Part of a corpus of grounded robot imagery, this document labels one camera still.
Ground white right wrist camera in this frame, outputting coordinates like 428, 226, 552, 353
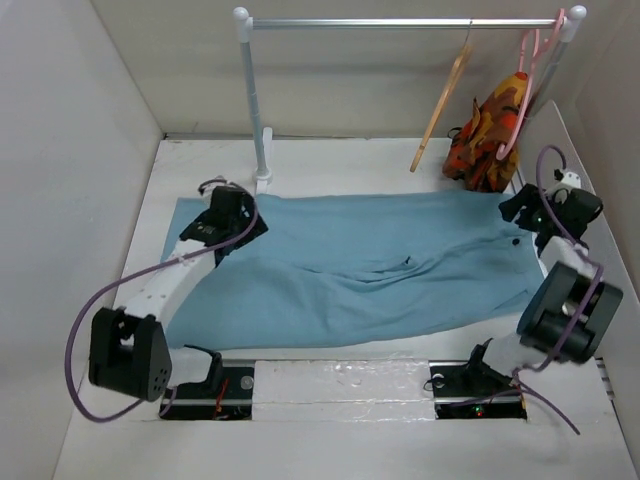
554, 169, 582, 191

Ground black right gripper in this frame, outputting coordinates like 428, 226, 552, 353
498, 182, 567, 231

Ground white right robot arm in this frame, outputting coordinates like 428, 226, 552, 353
462, 183, 623, 394

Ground pink plastic clothes hanger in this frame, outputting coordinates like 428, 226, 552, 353
496, 8, 565, 161

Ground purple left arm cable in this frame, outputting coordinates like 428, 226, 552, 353
65, 174, 261, 425

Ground orange camouflage garment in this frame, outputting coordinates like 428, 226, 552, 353
442, 72, 527, 193

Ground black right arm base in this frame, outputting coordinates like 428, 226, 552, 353
423, 360, 528, 420

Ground white metal clothes rack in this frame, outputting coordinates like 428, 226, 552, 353
232, 4, 589, 196

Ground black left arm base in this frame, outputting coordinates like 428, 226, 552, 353
159, 359, 255, 421

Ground light blue trousers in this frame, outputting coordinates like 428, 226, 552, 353
166, 190, 543, 351

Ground wooden clothes hanger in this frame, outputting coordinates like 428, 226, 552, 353
409, 20, 473, 173

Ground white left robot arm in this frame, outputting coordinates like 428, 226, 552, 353
88, 179, 268, 402

